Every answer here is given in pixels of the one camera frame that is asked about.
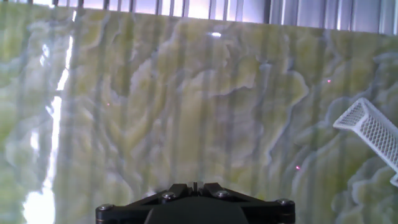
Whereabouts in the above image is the white mesh toy goal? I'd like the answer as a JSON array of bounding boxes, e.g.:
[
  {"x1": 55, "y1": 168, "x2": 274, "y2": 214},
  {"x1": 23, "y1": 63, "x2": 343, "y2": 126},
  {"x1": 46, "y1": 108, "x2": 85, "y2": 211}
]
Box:
[{"x1": 332, "y1": 97, "x2": 398, "y2": 187}]

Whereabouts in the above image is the green marble pattern mat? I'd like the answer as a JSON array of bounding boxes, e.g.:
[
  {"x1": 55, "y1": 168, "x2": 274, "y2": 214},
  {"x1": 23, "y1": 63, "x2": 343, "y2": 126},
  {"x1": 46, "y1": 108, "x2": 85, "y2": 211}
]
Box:
[{"x1": 0, "y1": 1, "x2": 398, "y2": 224}]

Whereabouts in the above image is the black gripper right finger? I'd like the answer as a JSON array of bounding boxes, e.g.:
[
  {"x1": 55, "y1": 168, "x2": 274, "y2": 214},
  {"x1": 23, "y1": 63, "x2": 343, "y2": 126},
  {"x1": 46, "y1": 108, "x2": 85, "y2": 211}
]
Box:
[{"x1": 198, "y1": 182, "x2": 296, "y2": 224}]

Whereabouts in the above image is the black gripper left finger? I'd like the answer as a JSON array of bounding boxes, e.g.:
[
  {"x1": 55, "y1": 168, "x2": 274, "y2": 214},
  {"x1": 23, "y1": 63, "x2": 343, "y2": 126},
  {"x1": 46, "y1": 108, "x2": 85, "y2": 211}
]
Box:
[{"x1": 95, "y1": 183, "x2": 195, "y2": 224}]

